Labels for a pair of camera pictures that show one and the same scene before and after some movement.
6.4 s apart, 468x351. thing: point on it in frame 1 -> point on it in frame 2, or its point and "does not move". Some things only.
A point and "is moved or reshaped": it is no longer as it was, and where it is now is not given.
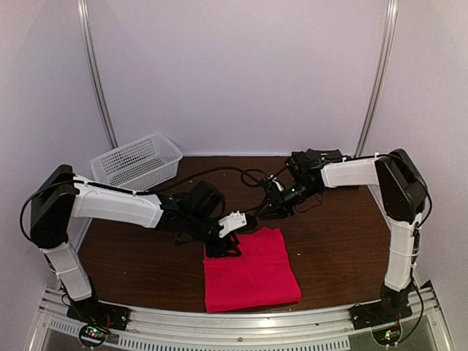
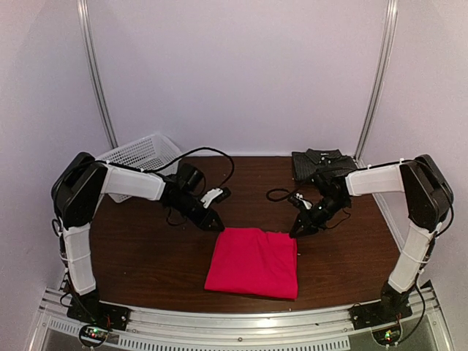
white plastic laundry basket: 137,164 does not move
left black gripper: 227,244 -> 205,221
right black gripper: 278,205 -> 310,225
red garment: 262,276 is moved or reshaped
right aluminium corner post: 387,49 does not move
